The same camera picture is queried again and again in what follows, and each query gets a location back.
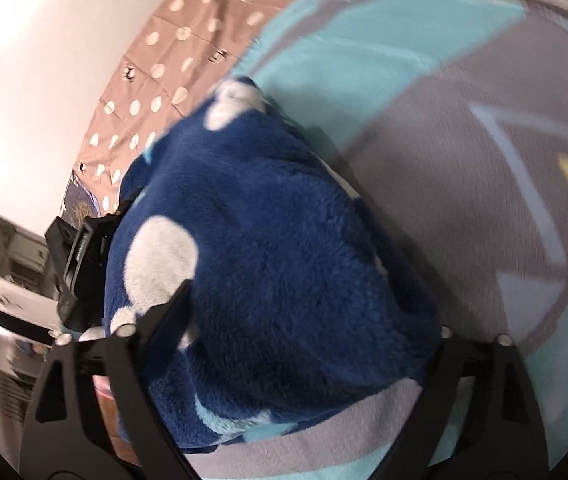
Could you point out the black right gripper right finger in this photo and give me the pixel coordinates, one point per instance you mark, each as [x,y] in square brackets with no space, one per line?
[502,436]

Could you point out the navy fleece garment with dots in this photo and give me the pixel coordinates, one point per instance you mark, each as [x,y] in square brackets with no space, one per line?
[300,304]

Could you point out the purple floral cloth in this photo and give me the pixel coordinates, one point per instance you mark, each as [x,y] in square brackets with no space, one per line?
[82,199]

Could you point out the white shelf unit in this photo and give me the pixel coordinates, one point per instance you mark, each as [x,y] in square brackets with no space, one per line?
[27,292]

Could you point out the turquoise and grey bed sheet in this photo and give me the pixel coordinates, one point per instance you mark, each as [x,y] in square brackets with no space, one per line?
[450,117]

